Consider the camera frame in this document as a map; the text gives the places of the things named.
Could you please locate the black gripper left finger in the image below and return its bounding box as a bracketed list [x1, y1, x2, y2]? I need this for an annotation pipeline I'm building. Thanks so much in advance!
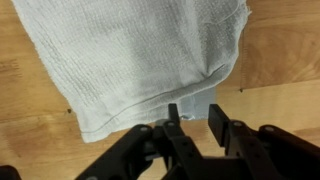
[74, 103, 216, 180]

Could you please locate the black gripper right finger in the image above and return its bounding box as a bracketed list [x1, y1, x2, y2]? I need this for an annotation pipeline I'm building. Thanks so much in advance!
[208, 103, 320, 180]

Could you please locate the white towel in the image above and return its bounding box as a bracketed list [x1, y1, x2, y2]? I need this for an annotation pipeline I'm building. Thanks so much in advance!
[11, 0, 253, 144]

